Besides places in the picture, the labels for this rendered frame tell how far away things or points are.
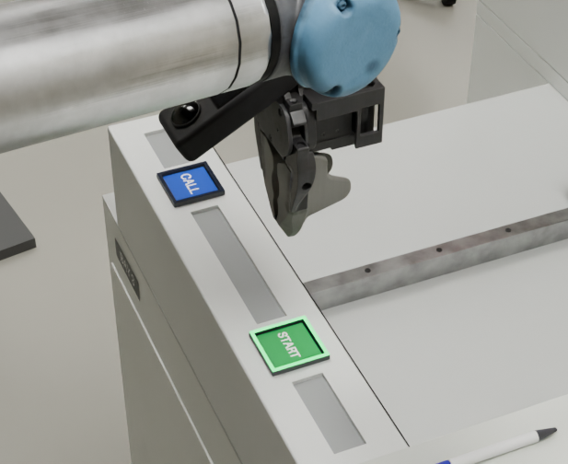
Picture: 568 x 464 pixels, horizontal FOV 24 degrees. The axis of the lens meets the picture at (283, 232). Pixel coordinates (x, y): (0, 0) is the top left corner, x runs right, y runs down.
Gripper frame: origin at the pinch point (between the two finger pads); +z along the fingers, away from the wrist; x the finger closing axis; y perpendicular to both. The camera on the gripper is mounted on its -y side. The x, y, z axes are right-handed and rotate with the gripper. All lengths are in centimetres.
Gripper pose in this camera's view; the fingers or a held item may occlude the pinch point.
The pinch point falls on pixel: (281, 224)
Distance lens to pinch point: 111.4
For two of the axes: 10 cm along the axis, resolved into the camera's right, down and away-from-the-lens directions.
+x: -3.9, -5.9, 7.1
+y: 9.2, -2.5, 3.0
